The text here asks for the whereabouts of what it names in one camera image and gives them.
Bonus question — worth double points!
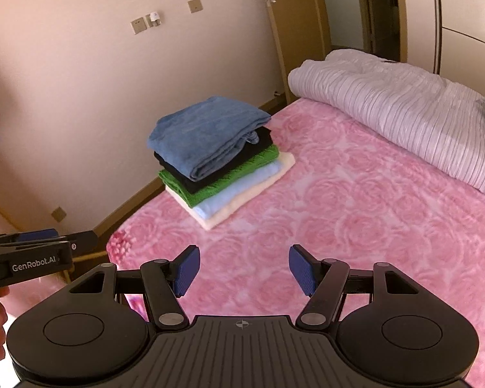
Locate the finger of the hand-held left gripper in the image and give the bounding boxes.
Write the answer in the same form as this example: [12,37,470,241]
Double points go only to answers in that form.
[0,228,60,248]
[60,230,99,258]

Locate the white striped quilt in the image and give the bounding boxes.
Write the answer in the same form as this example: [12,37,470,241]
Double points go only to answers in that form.
[288,48,485,205]

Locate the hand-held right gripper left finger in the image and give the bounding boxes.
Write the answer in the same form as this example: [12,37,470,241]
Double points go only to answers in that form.
[69,244,202,331]

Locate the cream wardrobe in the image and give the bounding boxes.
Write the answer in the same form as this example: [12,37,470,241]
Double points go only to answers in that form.
[400,0,485,102]

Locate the pink floral bed blanket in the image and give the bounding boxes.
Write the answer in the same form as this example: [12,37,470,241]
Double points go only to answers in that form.
[105,103,485,388]

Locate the cream folded towel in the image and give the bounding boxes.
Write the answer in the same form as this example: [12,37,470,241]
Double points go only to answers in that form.
[164,151,296,232]

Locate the wooden door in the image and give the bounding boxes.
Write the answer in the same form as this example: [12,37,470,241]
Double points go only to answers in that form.
[255,0,332,106]

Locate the blue denim jeans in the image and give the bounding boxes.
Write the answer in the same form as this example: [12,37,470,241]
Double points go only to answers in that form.
[146,96,272,182]

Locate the green knitted sweater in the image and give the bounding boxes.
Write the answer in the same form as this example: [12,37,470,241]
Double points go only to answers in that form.
[157,144,281,208]

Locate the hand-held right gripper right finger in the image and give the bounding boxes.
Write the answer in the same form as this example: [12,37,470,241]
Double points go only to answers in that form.
[289,244,420,330]

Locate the black garment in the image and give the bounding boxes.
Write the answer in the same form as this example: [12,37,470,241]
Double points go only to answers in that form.
[154,127,275,195]

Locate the light blue folded towel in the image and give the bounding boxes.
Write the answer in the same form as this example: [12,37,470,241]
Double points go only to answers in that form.
[192,157,286,219]

